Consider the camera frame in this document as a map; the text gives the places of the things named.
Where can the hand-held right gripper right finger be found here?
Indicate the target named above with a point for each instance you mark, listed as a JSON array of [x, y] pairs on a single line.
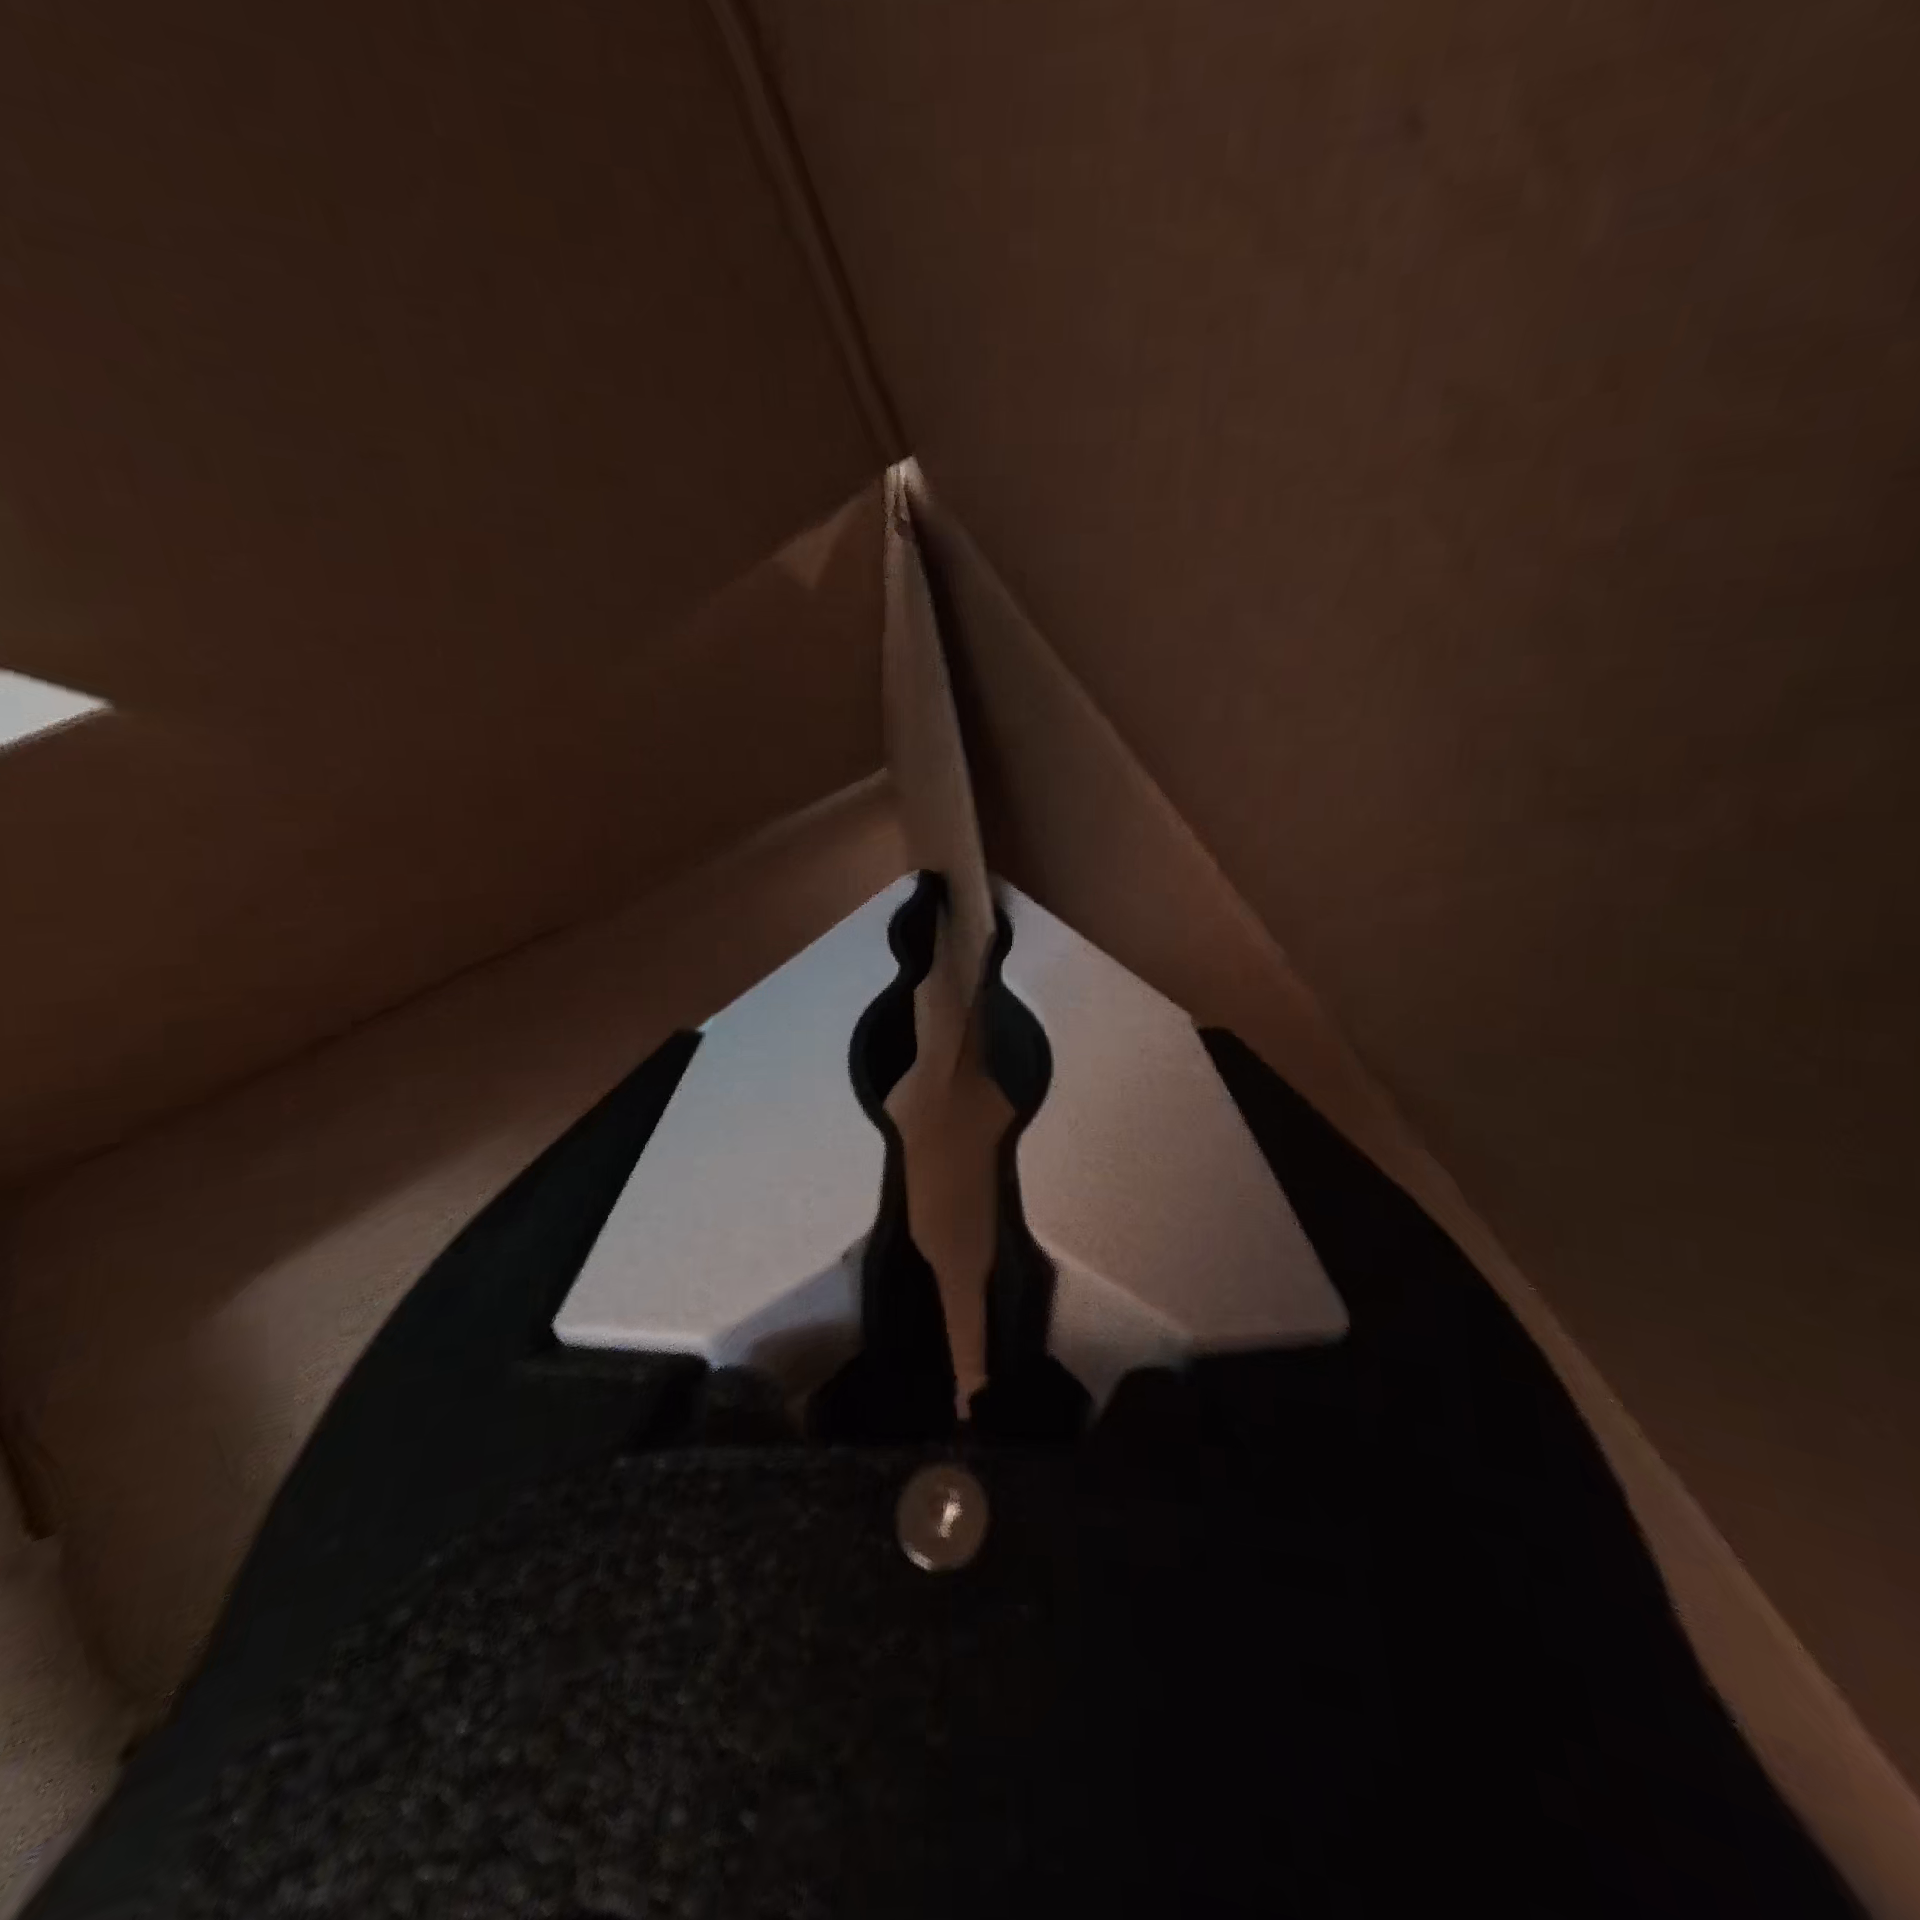
[[1155, 1200]]

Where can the brown cardboard box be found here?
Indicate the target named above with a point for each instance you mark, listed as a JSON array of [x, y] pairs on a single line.
[[1349, 450]]

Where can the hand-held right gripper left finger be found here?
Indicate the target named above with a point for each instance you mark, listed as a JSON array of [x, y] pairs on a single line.
[[751, 1184]]

